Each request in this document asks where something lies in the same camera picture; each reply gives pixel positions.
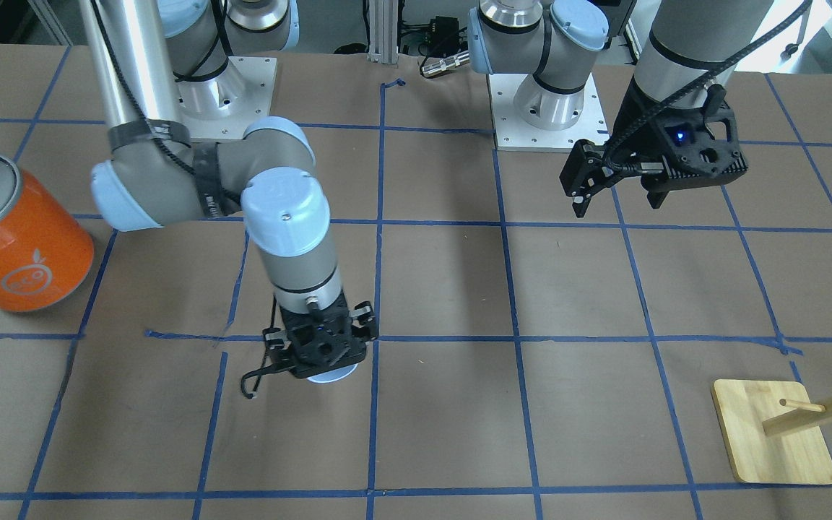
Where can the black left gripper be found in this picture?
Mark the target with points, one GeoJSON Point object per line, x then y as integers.
{"type": "Point", "coordinates": [637, 124]}

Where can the silver metal connector plug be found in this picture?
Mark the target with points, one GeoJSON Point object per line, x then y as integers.
{"type": "Point", "coordinates": [445, 65]}

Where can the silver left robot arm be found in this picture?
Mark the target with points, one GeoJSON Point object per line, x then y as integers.
{"type": "Point", "coordinates": [691, 46]}

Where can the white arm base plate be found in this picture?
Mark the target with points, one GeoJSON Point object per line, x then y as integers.
{"type": "Point", "coordinates": [513, 115]}
{"type": "Point", "coordinates": [222, 107]}

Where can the aluminium frame post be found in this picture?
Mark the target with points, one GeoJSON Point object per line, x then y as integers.
{"type": "Point", "coordinates": [382, 27]}

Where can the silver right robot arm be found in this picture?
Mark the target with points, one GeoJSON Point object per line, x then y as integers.
{"type": "Point", "coordinates": [188, 141]}

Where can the wooden cup rack stand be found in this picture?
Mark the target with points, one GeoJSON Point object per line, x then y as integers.
{"type": "Point", "coordinates": [772, 432]}

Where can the large orange can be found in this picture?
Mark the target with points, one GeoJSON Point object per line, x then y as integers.
{"type": "Point", "coordinates": [44, 252]}

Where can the light blue plastic cup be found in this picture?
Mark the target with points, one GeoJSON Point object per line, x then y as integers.
{"type": "Point", "coordinates": [334, 375]}

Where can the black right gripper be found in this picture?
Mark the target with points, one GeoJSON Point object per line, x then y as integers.
{"type": "Point", "coordinates": [272, 339]}

